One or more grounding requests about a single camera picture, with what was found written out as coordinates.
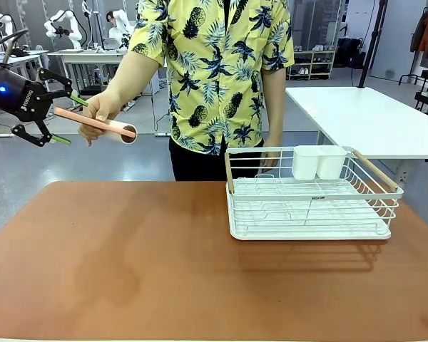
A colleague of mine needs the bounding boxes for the black tripod stand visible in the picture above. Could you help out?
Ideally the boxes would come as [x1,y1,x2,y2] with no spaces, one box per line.
[357,0,389,90]

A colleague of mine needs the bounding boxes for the white wire dish rack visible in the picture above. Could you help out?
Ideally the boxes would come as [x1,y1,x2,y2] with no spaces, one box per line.
[224,145,404,237]

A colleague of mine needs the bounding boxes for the large white table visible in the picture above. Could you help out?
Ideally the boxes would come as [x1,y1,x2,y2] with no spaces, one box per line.
[285,86,428,186]

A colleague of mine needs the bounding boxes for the white background workbench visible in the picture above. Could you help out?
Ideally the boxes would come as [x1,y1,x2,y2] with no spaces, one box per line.
[46,48,130,108]

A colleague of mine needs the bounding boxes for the person's left forearm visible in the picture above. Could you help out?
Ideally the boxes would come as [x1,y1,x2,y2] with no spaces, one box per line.
[261,66,287,154]

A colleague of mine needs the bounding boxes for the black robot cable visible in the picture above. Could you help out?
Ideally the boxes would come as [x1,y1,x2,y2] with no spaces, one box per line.
[0,28,30,66]

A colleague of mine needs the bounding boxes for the seated background person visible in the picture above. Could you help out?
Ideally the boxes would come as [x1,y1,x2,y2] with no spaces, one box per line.
[105,11,133,50]

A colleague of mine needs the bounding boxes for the person's right hand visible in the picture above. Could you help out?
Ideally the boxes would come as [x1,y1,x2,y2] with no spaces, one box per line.
[77,90,125,147]

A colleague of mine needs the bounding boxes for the white plastic cutlery holder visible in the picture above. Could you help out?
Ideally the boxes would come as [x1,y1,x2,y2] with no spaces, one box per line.
[291,145,349,181]

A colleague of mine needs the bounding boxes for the white shoe shelf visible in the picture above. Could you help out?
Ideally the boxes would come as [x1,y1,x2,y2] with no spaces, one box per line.
[286,44,337,81]

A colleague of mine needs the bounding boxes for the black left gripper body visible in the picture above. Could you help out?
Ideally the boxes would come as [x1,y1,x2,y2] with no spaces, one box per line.
[0,68,54,123]

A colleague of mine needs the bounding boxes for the pink-handled lint roller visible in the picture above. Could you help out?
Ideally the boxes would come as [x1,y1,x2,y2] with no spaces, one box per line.
[53,106,138,145]

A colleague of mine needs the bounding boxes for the black trousers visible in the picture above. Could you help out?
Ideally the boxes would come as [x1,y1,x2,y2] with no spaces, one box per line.
[168,135,265,182]

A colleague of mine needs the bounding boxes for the person's right forearm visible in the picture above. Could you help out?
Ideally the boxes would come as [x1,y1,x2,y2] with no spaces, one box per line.
[105,49,165,110]

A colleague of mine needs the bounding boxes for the yellow pineapple print shirt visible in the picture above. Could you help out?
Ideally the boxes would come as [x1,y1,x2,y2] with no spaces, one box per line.
[127,0,295,156]

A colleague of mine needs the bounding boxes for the person's left hand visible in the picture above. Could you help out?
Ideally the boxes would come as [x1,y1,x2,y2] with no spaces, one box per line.
[260,151,281,176]

